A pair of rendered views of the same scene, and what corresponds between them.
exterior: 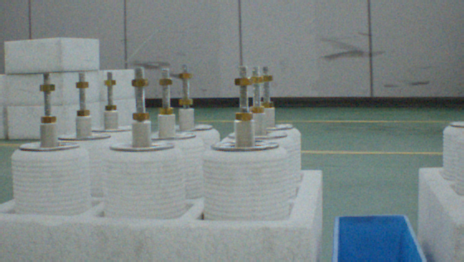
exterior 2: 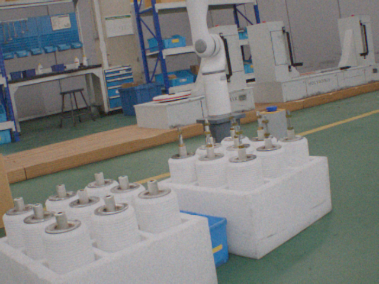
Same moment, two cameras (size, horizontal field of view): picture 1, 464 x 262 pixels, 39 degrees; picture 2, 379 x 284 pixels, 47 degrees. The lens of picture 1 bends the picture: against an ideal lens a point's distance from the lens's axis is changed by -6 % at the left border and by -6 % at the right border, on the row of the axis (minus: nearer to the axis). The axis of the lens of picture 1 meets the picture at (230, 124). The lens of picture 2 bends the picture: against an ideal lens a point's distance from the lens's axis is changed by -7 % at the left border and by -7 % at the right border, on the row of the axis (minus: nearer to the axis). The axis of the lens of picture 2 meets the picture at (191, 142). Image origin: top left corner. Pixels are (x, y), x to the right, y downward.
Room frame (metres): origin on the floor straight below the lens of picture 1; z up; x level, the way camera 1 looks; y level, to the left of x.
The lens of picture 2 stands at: (1.65, -1.07, 0.52)
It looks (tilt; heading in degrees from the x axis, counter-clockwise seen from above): 9 degrees down; 129
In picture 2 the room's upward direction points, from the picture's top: 9 degrees counter-clockwise
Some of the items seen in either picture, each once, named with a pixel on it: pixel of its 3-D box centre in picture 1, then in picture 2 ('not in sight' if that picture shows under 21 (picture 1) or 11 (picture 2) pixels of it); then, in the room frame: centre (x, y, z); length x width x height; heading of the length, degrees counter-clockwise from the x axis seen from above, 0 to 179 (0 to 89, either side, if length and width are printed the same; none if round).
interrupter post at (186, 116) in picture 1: (186, 120); (268, 144); (1.01, 0.06, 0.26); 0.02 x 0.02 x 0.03
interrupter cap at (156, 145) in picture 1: (142, 147); (210, 147); (0.78, 0.10, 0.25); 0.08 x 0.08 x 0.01
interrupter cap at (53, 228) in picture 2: not in sight; (63, 226); (0.90, -0.59, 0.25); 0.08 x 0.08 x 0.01
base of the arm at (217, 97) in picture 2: not in sight; (217, 94); (0.61, 0.43, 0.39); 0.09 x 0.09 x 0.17; 69
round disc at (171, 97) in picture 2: not in sight; (172, 96); (-0.72, 1.73, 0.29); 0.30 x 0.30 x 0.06
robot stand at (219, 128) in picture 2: not in sight; (225, 152); (0.61, 0.43, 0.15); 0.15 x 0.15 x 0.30; 69
